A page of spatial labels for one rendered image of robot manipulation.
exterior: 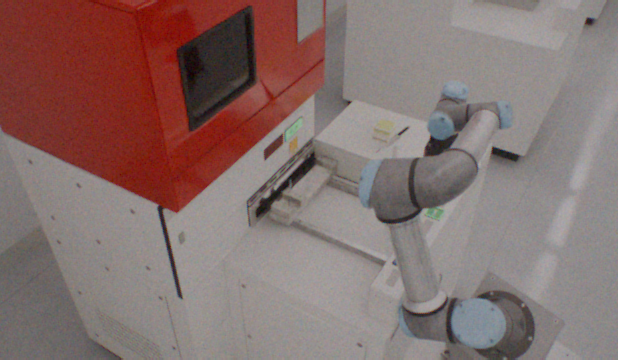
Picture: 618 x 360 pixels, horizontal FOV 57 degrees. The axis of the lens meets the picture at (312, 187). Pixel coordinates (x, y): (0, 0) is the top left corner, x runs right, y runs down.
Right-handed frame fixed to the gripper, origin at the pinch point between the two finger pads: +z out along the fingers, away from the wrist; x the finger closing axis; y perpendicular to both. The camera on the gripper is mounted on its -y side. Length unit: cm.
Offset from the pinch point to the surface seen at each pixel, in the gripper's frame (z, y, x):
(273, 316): 46, 38, 46
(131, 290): 41, 85, 66
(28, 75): -41, 101, 66
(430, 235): 14.7, -2.0, 10.7
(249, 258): 29, 51, 40
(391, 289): 14.7, -0.7, 38.0
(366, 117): 14, 47, -40
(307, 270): 29, 31, 34
